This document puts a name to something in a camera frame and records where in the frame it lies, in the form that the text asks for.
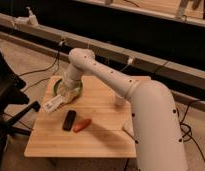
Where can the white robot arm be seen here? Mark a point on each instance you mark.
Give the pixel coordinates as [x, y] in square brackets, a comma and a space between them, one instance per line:
[157, 134]

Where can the wooden table board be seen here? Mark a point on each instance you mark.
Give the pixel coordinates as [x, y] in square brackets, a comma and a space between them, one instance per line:
[103, 138]

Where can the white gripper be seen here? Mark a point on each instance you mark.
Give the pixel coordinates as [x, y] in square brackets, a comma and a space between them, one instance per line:
[70, 89]

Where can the black rectangular object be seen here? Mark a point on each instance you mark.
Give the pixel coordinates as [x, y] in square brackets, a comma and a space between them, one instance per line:
[69, 120]

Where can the orange carrot toy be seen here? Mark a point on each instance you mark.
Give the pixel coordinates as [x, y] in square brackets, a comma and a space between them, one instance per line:
[81, 125]

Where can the white bottle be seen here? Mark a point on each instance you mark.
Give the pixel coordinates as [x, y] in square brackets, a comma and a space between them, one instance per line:
[53, 103]

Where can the green ceramic bowl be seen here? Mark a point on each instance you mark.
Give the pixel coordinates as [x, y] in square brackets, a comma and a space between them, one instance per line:
[56, 87]

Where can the white cable plug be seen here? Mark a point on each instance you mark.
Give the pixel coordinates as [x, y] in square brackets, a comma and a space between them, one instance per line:
[130, 61]

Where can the black office chair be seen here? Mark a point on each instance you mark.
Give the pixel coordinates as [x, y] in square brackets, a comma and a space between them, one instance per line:
[10, 93]

